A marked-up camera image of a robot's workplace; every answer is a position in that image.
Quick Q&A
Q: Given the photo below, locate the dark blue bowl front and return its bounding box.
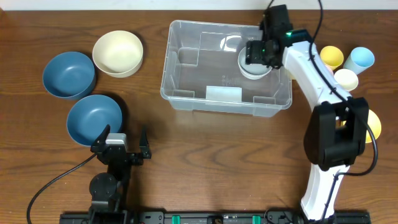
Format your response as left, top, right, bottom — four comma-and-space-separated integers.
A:
67, 95, 123, 147

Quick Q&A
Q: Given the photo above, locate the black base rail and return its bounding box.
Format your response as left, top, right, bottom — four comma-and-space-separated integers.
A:
59, 210, 371, 224

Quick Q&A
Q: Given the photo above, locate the dark blue bowl rear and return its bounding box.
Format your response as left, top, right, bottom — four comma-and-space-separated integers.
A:
42, 52, 96, 100

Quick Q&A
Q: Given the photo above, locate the grey small bowl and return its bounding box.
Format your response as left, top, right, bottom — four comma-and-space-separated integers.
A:
238, 46, 273, 77

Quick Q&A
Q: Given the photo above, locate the yellow cup at back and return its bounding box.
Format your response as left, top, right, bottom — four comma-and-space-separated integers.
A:
320, 45, 344, 70

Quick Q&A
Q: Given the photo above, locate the light blue plastic cup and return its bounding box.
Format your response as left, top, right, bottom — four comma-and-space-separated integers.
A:
343, 47, 375, 75

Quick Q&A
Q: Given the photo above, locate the clear plastic storage container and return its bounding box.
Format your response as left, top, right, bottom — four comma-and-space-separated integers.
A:
160, 20, 292, 117

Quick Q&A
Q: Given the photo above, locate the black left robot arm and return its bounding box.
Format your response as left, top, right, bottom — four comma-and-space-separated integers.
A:
88, 125, 152, 224

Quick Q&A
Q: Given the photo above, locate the cream large bowl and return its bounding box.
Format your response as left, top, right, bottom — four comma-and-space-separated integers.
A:
92, 30, 144, 78

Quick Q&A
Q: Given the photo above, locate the yellow small bowl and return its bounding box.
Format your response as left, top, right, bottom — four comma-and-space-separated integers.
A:
368, 110, 381, 139

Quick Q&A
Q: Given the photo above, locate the dark blue bowl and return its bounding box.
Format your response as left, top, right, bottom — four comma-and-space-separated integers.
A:
67, 95, 123, 147
42, 52, 96, 100

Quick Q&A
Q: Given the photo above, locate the white small bowl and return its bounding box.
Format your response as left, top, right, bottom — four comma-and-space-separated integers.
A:
238, 46, 274, 80

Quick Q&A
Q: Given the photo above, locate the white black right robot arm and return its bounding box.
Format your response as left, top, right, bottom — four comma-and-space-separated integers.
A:
245, 30, 369, 223

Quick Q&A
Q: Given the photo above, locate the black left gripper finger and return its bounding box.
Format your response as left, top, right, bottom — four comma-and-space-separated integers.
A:
91, 124, 110, 147
139, 126, 149, 153

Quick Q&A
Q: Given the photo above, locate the cream white plastic cup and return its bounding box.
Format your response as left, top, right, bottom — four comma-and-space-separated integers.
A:
334, 68, 359, 91

